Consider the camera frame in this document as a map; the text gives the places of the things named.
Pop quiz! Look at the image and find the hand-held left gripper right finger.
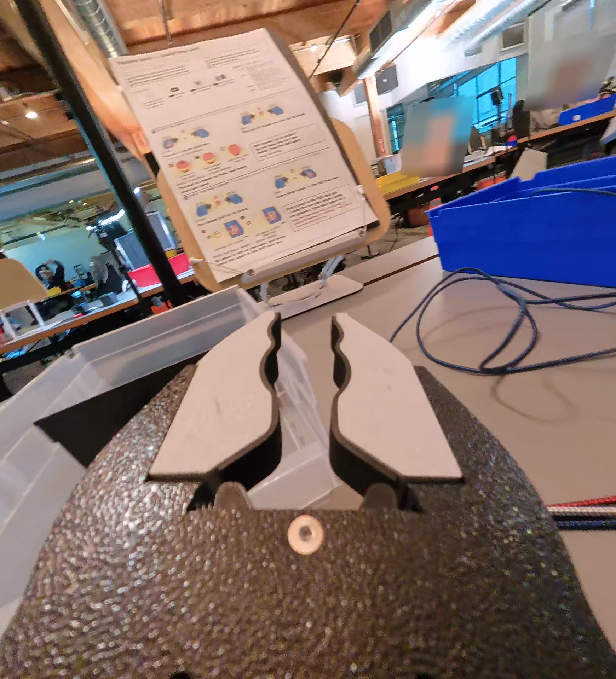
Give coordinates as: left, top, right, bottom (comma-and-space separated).
329, 312, 465, 498

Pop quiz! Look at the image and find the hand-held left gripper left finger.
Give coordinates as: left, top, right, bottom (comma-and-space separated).
148, 311, 283, 495

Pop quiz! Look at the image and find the clear plastic bin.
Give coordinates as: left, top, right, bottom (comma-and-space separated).
0, 285, 343, 669

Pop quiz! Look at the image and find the blue braided USB cable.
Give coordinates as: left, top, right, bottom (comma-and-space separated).
390, 188, 616, 375

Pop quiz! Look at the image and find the blue plastic bin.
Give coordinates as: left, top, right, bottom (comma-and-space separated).
559, 94, 616, 126
426, 149, 616, 290

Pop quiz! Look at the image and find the grey desk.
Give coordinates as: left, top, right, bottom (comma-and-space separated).
265, 233, 616, 679

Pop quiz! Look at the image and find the wooden table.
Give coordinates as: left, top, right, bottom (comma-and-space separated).
0, 276, 198, 372

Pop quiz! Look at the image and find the black tripod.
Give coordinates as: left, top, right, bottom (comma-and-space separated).
87, 220, 144, 306

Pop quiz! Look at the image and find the clear acrylic case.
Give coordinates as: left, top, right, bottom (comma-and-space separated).
0, 301, 41, 340

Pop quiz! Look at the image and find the yellow plastic bin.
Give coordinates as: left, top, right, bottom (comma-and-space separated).
376, 172, 420, 193

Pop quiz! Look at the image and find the beige board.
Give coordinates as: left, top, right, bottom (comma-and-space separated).
0, 259, 48, 319

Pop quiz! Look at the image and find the printed instruction sheet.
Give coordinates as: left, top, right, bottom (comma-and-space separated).
109, 28, 380, 283

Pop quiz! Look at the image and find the instruction sheet on stand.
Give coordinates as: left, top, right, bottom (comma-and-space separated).
155, 118, 392, 320

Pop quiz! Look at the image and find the grey board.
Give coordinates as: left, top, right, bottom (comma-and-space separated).
510, 149, 548, 181

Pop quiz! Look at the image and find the black metal pole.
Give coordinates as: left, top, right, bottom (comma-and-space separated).
15, 0, 193, 306

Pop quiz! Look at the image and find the red braided cable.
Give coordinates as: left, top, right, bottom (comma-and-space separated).
547, 491, 616, 510

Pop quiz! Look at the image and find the navy braided cable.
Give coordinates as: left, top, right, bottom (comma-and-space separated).
554, 517, 616, 532

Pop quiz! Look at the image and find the silver ribbed air duct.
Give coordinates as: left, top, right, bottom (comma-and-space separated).
71, 0, 129, 60

